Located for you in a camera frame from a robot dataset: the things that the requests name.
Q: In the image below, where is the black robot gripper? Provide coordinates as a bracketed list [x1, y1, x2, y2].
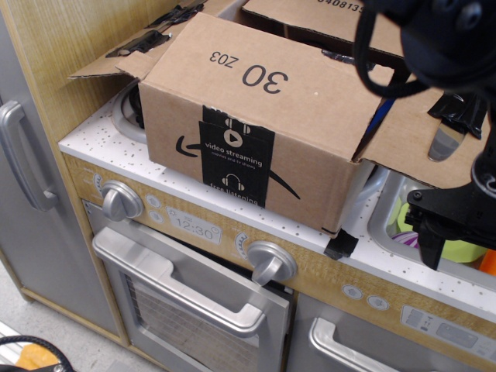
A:
[405, 129, 495, 270]

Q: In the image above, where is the large cardboard shipping box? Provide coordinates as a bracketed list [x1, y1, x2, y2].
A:
[75, 1, 485, 235]

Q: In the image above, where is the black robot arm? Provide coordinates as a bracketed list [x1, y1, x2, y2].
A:
[353, 1, 495, 270]

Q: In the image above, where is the purple toy onion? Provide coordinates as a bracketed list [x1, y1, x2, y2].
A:
[391, 231, 419, 249]

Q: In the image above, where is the green toy plate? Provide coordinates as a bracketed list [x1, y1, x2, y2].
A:
[391, 198, 487, 264]

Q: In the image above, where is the silver toy sink basin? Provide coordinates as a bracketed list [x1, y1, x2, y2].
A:
[368, 171, 495, 291]

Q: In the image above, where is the orange toy vegetable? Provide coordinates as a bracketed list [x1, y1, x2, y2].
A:
[479, 250, 496, 276]

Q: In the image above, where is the black tape piece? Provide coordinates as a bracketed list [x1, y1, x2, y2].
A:
[324, 229, 359, 260]

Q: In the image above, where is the silver right oven knob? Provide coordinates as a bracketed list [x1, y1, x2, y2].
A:
[246, 240, 298, 286]

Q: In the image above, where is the silver oven knob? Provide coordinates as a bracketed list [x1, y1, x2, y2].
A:
[102, 180, 144, 222]
[246, 240, 298, 286]

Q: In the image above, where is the toy kitchen play set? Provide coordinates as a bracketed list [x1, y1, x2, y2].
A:
[0, 0, 496, 372]

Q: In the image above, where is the silver oven door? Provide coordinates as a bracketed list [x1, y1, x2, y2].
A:
[84, 202, 291, 371]

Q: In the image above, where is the silver left oven knob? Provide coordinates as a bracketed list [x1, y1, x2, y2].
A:
[102, 180, 144, 222]

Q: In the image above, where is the silver toy stove burner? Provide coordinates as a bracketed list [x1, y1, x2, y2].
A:
[112, 81, 146, 144]

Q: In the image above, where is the orange object bottom left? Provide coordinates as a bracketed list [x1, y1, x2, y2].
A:
[15, 344, 59, 370]

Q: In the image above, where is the silver dishwasher door handle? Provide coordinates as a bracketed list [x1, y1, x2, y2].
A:
[308, 318, 395, 372]

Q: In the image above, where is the black cable loop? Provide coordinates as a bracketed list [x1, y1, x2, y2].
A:
[0, 336, 74, 372]

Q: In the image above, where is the silver fridge door handle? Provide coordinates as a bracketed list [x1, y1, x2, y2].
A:
[1, 101, 58, 212]

